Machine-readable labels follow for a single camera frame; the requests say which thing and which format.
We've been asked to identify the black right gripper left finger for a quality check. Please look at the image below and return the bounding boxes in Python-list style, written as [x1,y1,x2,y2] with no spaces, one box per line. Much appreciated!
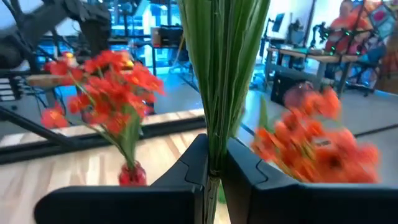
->
[34,134,208,224]

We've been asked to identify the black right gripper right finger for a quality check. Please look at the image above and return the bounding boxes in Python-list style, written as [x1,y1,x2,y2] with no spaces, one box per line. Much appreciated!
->
[222,138,398,224]

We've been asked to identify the red ribbed glass vase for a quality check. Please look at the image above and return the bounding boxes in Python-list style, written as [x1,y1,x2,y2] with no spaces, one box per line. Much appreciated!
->
[118,161,147,187]

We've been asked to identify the black rig diagonal brace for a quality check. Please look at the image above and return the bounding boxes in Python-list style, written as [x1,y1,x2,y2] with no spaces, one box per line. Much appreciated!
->
[0,105,80,149]

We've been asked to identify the background wooden table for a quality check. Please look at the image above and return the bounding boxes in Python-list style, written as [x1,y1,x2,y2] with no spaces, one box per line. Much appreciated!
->
[266,46,361,94]

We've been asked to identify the cardboard box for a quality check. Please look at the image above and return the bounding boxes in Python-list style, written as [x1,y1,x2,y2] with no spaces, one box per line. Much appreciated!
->
[150,27,161,47]

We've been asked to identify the black equipment case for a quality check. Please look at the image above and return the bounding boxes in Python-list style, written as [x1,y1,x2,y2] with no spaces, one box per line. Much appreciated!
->
[159,25,185,47]

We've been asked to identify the person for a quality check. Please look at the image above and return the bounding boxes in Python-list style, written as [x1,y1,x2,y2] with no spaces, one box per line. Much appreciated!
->
[325,0,376,55]

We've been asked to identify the small black monitor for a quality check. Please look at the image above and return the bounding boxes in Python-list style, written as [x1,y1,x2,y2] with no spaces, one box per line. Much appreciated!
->
[271,12,285,34]

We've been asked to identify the colourful patterned panel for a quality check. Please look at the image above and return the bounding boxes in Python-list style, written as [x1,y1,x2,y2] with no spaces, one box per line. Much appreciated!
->
[368,1,398,40]

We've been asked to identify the black table edge frame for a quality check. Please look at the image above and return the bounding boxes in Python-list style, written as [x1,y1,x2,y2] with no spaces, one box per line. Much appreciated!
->
[0,114,208,166]

